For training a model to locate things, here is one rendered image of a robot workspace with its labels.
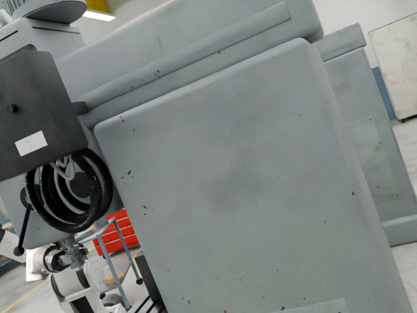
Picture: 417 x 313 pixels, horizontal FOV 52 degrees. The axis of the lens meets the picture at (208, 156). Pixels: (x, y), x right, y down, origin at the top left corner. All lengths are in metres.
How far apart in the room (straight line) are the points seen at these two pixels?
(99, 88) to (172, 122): 0.27
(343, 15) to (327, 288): 9.35
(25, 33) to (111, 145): 0.39
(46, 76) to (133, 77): 0.24
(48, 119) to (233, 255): 0.46
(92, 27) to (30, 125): 10.96
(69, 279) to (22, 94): 1.36
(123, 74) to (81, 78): 0.12
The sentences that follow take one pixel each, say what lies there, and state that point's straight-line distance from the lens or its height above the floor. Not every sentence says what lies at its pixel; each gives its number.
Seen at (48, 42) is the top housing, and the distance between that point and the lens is 1.24.
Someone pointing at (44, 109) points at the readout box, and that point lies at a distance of 0.87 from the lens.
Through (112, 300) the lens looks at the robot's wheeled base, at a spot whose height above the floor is 0.74.
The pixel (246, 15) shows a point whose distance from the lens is 0.97.
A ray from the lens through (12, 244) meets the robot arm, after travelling 1.82.
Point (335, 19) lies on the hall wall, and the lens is 10.10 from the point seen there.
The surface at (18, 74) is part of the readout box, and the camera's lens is 0.90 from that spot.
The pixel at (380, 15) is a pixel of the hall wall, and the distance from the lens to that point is 10.13.
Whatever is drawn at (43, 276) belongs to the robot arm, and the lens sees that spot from 1.59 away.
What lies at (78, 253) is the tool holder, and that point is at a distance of 1.39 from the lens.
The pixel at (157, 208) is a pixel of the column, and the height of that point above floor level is 1.34.
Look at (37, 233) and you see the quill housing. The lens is 1.33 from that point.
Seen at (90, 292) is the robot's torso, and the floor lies 0.93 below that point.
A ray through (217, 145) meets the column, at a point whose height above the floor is 1.42.
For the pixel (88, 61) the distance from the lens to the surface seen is 1.12.
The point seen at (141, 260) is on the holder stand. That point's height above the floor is 1.07.
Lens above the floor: 1.48
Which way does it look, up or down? 5 degrees down
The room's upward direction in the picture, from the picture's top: 21 degrees counter-clockwise
